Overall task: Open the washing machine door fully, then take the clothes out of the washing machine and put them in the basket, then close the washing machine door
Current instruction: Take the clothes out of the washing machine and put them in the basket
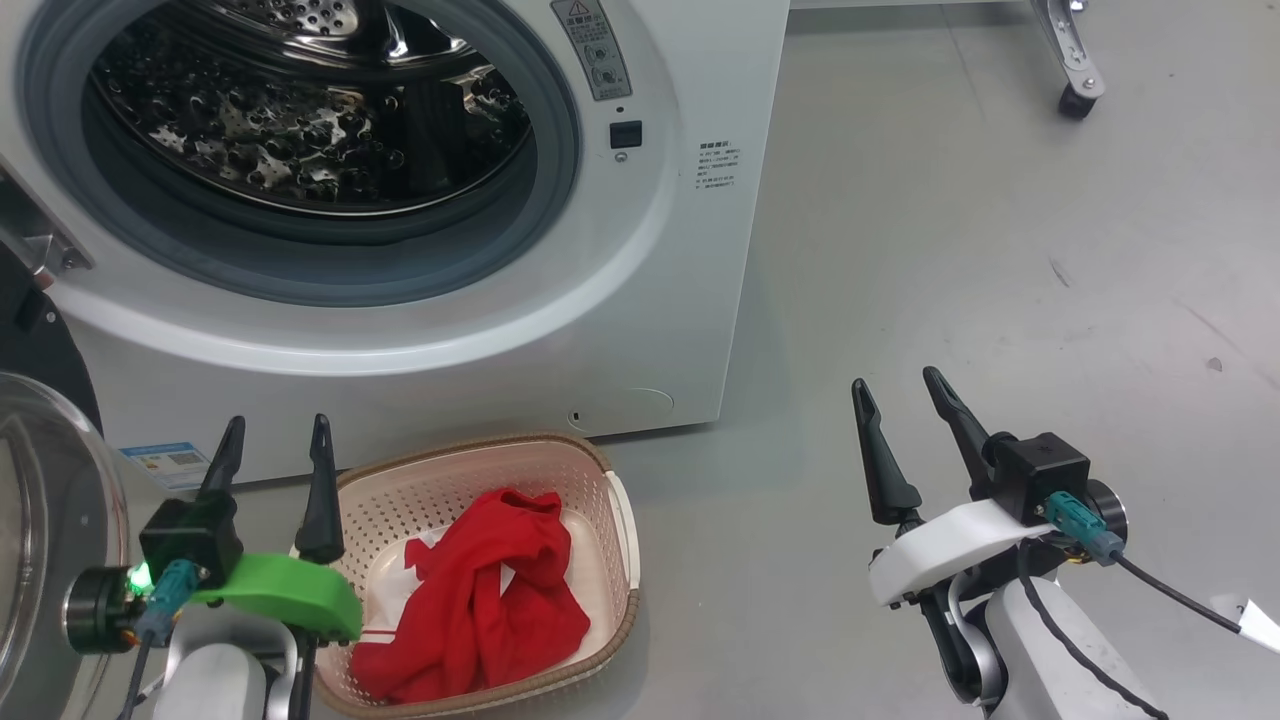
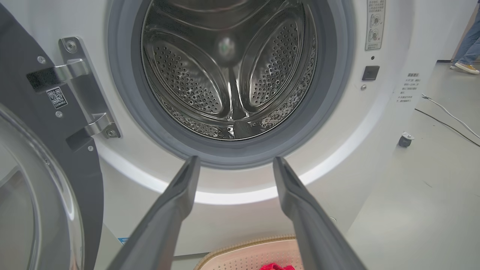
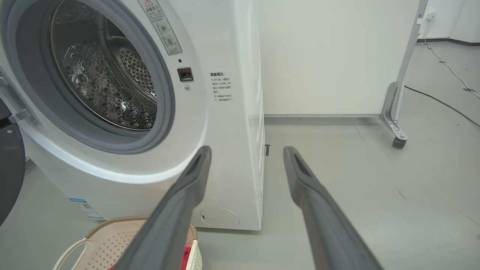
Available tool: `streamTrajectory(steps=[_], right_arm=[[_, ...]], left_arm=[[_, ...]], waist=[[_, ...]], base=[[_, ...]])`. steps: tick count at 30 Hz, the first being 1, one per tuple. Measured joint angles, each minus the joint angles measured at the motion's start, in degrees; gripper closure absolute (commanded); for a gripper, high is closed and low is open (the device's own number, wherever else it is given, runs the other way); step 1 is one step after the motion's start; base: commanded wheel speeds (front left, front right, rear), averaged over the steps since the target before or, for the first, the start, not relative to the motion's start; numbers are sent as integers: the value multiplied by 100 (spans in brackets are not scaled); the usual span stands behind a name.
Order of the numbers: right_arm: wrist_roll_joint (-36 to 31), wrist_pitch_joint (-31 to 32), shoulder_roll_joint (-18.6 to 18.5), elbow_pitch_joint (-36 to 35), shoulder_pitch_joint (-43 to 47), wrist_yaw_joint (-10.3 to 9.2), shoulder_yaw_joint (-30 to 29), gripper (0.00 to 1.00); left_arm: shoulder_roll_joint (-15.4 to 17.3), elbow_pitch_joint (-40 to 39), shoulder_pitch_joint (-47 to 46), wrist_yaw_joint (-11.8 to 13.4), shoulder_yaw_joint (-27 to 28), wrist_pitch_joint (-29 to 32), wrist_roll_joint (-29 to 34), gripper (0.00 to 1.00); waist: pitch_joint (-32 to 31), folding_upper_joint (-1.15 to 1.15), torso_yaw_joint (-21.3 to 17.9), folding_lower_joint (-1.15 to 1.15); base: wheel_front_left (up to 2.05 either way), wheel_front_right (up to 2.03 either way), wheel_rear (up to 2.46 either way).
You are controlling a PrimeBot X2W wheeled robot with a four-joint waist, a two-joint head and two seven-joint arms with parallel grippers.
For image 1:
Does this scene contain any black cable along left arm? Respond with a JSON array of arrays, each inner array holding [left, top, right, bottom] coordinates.
[[116, 630, 153, 720]]

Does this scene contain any grey warning label sticker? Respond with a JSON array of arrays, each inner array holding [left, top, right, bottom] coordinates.
[[552, 0, 633, 102]]

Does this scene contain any cream perforated laundry basket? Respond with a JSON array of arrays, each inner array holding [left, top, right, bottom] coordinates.
[[290, 432, 641, 719]]

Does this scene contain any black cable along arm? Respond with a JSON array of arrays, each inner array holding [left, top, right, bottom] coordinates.
[[1018, 545, 1171, 720], [116, 630, 153, 720]]

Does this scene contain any round dark washing machine door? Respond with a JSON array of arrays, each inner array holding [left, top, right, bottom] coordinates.
[[0, 240, 133, 720]]

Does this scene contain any white front-load washing machine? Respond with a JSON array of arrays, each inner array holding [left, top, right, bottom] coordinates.
[[0, 0, 791, 491]]

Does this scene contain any black cable along right arm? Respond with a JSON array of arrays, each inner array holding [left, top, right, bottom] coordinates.
[[1018, 545, 1171, 720]]

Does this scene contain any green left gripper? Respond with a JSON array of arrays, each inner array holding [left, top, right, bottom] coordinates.
[[190, 413, 365, 643]]

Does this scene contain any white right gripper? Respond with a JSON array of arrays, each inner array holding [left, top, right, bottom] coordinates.
[[851, 366, 1052, 607]]

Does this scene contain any red and white garment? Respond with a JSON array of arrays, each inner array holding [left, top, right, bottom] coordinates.
[[350, 487, 592, 706]]

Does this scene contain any blue energy label sticker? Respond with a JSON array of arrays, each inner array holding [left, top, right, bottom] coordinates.
[[120, 442, 213, 491]]

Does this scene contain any black cable with white tag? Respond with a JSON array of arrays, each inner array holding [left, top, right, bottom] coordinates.
[[1112, 553, 1280, 653]]

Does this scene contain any teal cable connector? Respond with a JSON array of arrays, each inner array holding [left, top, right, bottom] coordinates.
[[1045, 491, 1126, 567], [138, 560, 201, 643]]

